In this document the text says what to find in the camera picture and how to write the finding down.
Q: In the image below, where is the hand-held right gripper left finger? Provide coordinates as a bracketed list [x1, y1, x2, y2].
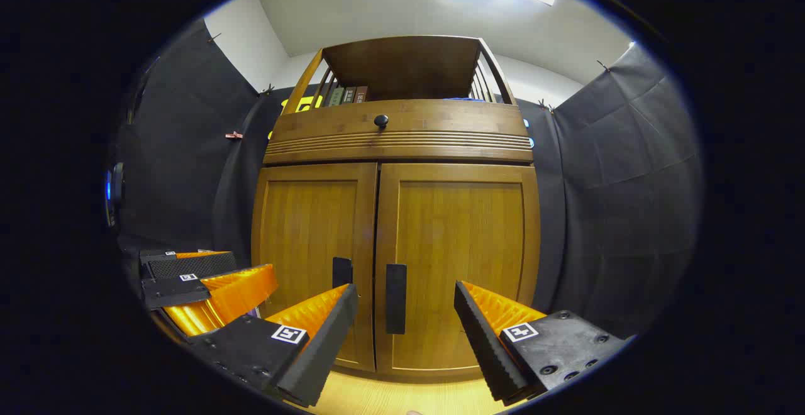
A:
[186, 283, 359, 408]

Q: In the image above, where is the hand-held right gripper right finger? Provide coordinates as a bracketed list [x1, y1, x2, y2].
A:
[454, 280, 630, 406]

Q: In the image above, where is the black door handle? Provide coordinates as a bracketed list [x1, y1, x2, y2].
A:
[386, 263, 408, 335]
[332, 257, 354, 290]

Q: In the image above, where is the wooden cabinet door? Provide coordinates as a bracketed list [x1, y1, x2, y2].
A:
[252, 162, 379, 373]
[375, 162, 541, 379]

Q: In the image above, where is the wooden double-door shoe cabinet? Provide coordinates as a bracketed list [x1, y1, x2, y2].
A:
[250, 35, 543, 381]

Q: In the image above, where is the black backdrop cloth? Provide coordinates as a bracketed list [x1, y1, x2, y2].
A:
[110, 18, 704, 340]

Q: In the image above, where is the wooden drawer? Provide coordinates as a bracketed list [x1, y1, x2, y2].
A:
[267, 99, 534, 152]

